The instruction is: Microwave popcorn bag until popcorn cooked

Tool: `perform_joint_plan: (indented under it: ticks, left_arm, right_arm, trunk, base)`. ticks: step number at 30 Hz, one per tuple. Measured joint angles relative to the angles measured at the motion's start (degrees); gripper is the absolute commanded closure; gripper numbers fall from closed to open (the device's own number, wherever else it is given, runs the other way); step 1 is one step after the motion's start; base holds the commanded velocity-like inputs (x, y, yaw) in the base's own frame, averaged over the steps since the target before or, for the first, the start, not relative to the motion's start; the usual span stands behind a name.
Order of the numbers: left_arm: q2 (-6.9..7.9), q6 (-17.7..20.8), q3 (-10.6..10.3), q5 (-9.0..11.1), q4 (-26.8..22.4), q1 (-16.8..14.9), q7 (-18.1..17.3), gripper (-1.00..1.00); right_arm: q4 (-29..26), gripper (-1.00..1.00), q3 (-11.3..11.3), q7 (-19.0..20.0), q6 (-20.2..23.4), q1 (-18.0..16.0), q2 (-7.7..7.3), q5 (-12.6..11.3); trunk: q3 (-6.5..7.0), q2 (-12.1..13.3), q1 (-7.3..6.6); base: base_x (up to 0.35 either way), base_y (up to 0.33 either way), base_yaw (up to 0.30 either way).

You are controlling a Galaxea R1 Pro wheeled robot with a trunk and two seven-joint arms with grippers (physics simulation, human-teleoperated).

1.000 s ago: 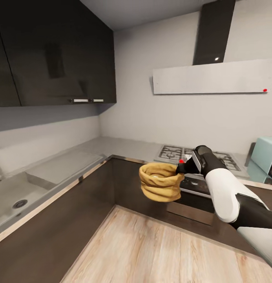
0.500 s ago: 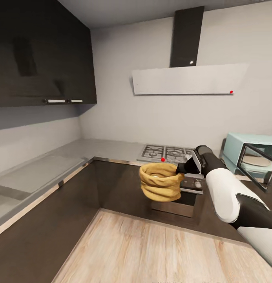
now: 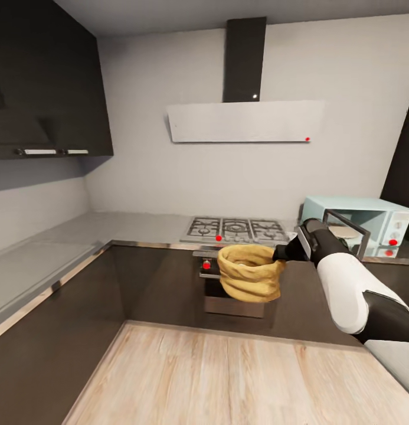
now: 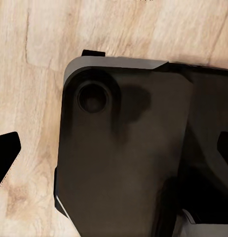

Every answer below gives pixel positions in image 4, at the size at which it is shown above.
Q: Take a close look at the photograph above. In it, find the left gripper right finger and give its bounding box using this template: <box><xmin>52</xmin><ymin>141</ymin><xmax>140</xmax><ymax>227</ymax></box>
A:
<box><xmin>217</xmin><ymin>131</ymin><xmax>228</xmax><ymax>164</ymax></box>

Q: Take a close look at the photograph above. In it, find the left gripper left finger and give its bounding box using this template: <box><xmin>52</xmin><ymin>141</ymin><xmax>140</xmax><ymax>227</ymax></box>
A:
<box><xmin>0</xmin><ymin>131</ymin><xmax>21</xmax><ymax>183</ymax></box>

